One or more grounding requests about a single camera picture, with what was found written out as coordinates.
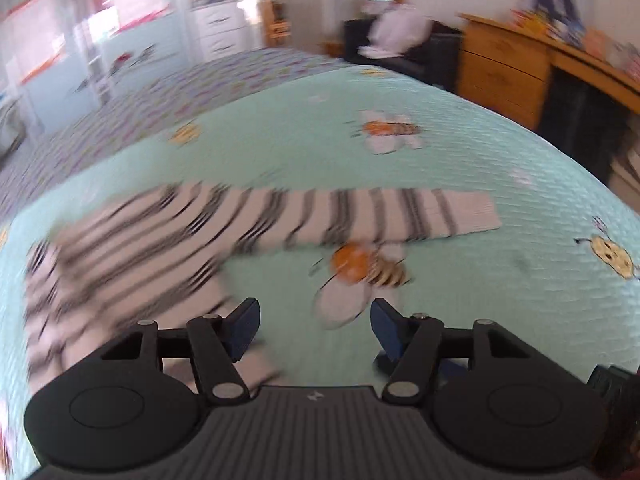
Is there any white sliding-door wardrobe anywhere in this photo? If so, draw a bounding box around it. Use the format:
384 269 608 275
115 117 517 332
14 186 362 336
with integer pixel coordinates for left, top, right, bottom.
0 0 266 126

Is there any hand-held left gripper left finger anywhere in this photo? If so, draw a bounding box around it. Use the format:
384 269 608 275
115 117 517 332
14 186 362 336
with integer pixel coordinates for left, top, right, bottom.
101 298 262 406

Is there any black armchair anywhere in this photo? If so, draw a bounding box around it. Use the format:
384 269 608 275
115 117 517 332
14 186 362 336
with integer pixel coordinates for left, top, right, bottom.
342 17 463 91

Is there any white drawer unit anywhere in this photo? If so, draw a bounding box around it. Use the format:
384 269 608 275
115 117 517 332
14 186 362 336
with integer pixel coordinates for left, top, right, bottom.
192 2 251 61

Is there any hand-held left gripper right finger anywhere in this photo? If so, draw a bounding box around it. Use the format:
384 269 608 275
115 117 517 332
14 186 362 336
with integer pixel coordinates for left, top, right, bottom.
371 298 530 406

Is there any orange-bordered poster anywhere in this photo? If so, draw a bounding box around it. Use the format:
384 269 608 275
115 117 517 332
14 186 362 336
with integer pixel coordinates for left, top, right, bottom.
2 0 66 86

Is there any white clothes heap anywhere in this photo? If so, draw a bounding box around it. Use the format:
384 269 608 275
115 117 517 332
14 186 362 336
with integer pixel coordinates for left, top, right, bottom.
357 2 431 58

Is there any green quilted bedspread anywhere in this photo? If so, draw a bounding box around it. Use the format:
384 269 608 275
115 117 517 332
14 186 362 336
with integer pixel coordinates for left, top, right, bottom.
0 50 640 480

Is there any wooden chair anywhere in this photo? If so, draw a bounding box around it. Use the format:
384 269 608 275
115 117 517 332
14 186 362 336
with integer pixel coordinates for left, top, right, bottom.
260 0 293 51

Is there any wooden desk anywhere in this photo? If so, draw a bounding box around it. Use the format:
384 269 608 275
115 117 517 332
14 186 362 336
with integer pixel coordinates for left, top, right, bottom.
457 12 640 131

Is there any white black-striped knit sweater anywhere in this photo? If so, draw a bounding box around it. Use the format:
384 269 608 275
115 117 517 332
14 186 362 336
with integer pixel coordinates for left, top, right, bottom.
22 182 503 396

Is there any colourful clutter pile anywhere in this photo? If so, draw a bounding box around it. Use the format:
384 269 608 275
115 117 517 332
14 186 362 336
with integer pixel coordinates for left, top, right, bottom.
510 7 640 76

